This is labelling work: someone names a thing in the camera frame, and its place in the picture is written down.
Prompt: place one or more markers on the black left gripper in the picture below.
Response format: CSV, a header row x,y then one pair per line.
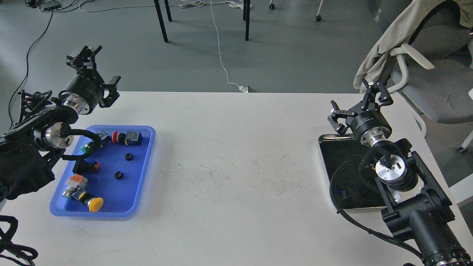
x,y
82,93

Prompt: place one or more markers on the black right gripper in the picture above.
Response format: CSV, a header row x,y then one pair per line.
x,y
370,126

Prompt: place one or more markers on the small black gear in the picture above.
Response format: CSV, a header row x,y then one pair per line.
x,y
118,175
129,156

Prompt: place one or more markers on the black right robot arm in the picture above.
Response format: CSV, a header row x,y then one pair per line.
x,y
417,209

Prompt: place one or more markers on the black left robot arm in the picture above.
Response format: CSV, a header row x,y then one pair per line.
x,y
43,134

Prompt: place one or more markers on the silver metal tray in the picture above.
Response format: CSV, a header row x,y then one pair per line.
x,y
342,156

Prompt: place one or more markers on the blue plastic tray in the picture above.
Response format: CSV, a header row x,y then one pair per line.
x,y
121,197

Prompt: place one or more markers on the beige jacket on chair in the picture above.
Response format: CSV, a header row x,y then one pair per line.
x,y
399,32

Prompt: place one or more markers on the grey office chair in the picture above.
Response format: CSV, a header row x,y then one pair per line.
x,y
435,84

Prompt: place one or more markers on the black table leg left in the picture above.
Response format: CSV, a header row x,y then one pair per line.
x,y
161,18

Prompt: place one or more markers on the black table leg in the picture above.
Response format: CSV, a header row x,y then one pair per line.
x,y
161,18
246,17

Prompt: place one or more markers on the orange white connector block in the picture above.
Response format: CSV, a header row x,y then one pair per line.
x,y
77,181

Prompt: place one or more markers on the white power adapter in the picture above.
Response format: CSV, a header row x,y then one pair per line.
x,y
246,89

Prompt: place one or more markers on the black table leg right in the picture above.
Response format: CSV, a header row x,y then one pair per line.
x,y
246,17

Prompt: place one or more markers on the green push button switch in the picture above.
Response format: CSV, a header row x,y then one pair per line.
x,y
104,140

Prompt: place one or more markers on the red push button switch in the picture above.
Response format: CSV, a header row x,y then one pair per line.
x,y
131,138

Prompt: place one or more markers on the black red-tipped switch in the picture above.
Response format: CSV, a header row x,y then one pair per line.
x,y
81,167

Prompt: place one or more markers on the yellow push button switch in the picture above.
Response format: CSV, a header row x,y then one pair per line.
x,y
81,195

